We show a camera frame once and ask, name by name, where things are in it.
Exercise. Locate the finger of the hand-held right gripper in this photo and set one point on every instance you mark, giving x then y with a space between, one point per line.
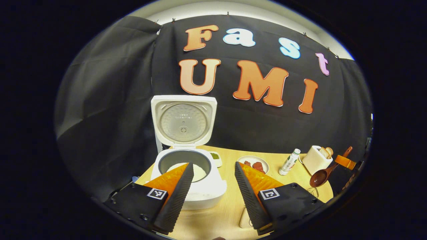
345 161

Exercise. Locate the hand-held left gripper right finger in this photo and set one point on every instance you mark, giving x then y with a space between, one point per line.
250 203

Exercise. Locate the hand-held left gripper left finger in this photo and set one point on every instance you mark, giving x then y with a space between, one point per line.
176 203

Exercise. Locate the clear container of rice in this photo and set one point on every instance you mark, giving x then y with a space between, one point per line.
246 218

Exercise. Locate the brown wooden spoon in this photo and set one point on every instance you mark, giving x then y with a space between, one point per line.
318 178

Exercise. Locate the white rice pile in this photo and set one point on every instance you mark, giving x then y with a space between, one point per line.
200 173

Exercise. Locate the white rice cooker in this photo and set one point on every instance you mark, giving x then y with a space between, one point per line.
183 123

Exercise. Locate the toast bread slice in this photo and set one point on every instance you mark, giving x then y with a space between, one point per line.
330 151
323 152

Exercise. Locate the white toaster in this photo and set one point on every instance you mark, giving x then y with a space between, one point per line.
315 163

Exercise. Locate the white round plate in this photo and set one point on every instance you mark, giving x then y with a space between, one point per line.
257 158

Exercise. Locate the white drink bottle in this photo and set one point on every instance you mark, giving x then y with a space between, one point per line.
288 163

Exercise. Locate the white divided bean dish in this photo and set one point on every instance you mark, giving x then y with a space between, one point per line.
215 156

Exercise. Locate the row of black cloth clips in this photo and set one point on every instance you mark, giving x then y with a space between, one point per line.
228 14

